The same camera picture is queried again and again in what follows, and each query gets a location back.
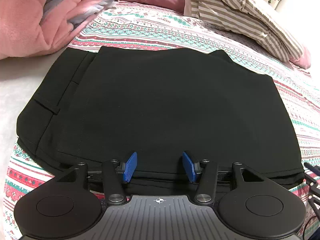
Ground pink fleece blanket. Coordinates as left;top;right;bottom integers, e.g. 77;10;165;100
1;0;115;59

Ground striped beige folded blanket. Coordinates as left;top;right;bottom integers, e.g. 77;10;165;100
184;0;305;62

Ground black pants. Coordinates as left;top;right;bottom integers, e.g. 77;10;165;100
17;47;304;194

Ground patterned nordic bed sheet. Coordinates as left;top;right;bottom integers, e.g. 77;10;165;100
1;2;319;239

